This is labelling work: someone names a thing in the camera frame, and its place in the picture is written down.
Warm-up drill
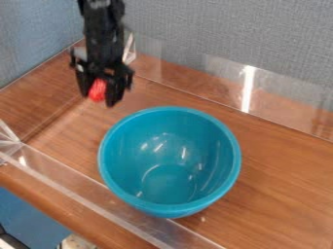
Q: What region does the blue plastic bowl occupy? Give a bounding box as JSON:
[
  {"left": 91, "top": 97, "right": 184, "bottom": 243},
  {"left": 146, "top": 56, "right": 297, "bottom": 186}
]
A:
[{"left": 98, "top": 106, "right": 242, "bottom": 219}]

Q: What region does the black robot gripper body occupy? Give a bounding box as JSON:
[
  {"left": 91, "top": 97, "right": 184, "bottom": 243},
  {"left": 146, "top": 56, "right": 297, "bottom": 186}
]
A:
[{"left": 71, "top": 0, "right": 134, "bottom": 82}]

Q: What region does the clear acrylic barrier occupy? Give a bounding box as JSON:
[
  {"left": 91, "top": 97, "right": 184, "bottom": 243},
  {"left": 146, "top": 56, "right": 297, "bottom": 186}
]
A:
[
  {"left": 131, "top": 54, "right": 333, "bottom": 143},
  {"left": 0, "top": 144, "right": 226, "bottom": 249}
]

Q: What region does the red toy strawberry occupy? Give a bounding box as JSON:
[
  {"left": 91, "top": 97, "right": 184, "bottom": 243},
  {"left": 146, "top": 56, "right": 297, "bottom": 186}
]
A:
[{"left": 89, "top": 79, "right": 107, "bottom": 102}]

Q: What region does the clear acrylic corner bracket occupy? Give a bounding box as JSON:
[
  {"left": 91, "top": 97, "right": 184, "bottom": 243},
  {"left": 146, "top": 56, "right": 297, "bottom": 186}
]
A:
[{"left": 122, "top": 33, "right": 137, "bottom": 65}]

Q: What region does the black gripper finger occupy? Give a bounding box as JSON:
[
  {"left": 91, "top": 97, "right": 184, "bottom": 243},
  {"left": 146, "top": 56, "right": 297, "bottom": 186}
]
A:
[
  {"left": 106, "top": 74, "right": 133, "bottom": 107},
  {"left": 75, "top": 66, "right": 94, "bottom": 97}
]

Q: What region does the clear acrylic back barrier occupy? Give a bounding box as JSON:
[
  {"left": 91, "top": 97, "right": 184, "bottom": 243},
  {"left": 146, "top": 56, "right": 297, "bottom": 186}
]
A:
[{"left": 131, "top": 54, "right": 333, "bottom": 143}]

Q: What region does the clear acrylic left bracket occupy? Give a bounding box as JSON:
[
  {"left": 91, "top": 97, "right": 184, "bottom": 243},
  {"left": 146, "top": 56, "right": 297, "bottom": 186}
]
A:
[{"left": 0, "top": 119, "right": 27, "bottom": 166}]

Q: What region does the clear acrylic front barrier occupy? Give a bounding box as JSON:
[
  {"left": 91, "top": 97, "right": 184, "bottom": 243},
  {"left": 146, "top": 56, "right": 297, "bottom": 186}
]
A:
[{"left": 0, "top": 144, "right": 226, "bottom": 249}]

